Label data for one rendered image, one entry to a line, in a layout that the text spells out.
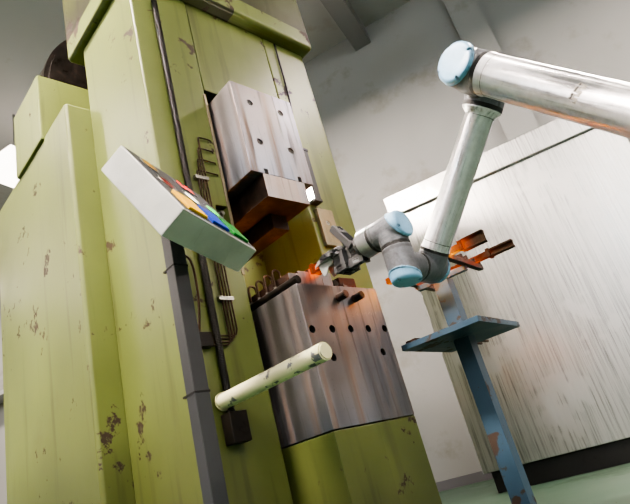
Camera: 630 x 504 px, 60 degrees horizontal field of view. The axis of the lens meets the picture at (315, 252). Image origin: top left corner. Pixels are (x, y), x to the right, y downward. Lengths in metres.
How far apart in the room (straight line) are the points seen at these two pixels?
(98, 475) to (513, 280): 2.90
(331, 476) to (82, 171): 1.46
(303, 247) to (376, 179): 3.88
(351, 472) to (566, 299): 2.56
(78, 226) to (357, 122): 4.68
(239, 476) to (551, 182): 3.10
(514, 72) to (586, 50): 4.72
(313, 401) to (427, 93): 5.02
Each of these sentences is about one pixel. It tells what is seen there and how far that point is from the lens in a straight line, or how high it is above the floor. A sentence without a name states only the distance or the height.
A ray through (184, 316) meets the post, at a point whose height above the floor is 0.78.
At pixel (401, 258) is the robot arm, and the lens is 1.57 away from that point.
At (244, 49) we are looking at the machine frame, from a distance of 2.63.
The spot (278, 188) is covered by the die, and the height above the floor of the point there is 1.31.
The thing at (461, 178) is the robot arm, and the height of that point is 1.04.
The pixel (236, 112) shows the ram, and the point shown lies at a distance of 2.05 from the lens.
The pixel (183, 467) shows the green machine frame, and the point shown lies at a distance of 1.67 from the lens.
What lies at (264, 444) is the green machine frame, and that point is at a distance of 1.68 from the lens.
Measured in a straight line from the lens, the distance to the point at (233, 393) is 1.54.
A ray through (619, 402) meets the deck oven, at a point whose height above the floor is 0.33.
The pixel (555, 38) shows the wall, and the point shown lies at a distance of 6.30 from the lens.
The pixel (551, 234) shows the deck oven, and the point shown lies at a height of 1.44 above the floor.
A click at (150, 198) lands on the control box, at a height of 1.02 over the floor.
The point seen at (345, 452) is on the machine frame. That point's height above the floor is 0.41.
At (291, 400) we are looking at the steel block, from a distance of 1.71.
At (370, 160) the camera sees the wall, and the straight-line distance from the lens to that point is 6.18.
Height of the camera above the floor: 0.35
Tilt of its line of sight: 22 degrees up
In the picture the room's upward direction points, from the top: 15 degrees counter-clockwise
